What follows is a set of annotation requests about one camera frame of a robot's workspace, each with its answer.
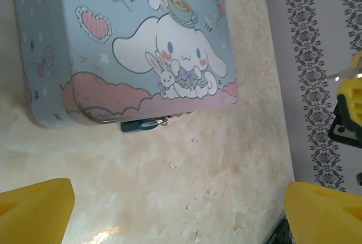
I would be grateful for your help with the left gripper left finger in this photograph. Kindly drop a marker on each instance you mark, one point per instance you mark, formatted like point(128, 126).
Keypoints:
point(31, 213)

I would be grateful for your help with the blue cartoon tin box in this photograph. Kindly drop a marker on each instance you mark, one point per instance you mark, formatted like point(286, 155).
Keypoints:
point(127, 46)

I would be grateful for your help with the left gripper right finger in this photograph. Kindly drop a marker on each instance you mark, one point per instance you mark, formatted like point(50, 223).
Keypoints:
point(325, 215)

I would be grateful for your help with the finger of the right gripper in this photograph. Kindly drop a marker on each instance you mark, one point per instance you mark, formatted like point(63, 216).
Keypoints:
point(357, 61)
point(353, 102)

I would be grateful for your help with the small teal padlock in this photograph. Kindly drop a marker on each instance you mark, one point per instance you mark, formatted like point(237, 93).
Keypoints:
point(135, 126)

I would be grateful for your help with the aluminium frame bar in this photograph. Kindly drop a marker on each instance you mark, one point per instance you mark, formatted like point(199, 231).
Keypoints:
point(280, 230)

